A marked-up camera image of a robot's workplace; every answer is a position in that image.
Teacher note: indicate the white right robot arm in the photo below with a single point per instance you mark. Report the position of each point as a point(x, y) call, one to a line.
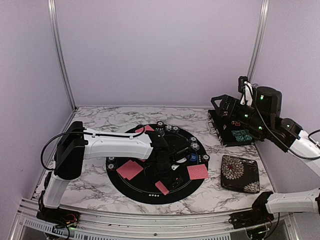
point(291, 154)

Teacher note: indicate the round black poker mat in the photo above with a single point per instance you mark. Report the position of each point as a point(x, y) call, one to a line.
point(142, 188)

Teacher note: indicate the black poker chip case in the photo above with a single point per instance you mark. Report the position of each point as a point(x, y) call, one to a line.
point(230, 133)

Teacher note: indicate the floral patterned pouch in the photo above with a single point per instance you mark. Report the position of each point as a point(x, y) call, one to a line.
point(239, 174)

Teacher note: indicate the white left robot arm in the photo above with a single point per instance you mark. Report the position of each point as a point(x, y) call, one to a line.
point(80, 145)

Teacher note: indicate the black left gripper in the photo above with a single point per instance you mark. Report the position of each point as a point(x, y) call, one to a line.
point(169, 178)

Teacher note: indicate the red card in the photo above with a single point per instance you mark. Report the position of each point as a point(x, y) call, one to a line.
point(143, 129)
point(129, 170)
point(197, 172)

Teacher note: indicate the red playing card deck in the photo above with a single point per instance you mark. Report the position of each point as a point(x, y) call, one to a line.
point(162, 188)

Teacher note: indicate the blue small blind button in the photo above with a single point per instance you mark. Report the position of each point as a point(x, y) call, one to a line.
point(193, 158)

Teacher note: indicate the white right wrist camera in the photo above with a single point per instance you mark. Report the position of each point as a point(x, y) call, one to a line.
point(246, 90)

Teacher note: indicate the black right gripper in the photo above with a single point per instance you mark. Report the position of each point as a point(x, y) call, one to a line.
point(227, 101)

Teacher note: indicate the grey chip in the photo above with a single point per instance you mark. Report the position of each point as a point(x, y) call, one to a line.
point(169, 127)
point(195, 147)

